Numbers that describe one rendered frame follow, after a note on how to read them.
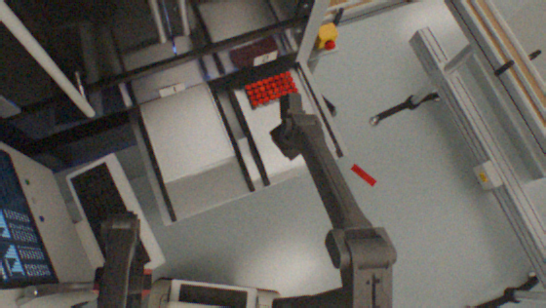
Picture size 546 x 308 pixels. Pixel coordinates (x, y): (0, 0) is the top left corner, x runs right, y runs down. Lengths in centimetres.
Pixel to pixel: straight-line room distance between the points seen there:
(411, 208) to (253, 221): 90
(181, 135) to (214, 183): 21
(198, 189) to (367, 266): 85
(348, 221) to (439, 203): 189
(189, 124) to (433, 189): 159
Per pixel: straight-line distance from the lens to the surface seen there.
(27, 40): 93
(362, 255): 76
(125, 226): 101
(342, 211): 82
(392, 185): 257
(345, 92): 266
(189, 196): 150
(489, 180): 220
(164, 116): 158
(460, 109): 225
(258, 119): 156
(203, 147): 153
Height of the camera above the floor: 235
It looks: 71 degrees down
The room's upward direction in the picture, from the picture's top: 7 degrees clockwise
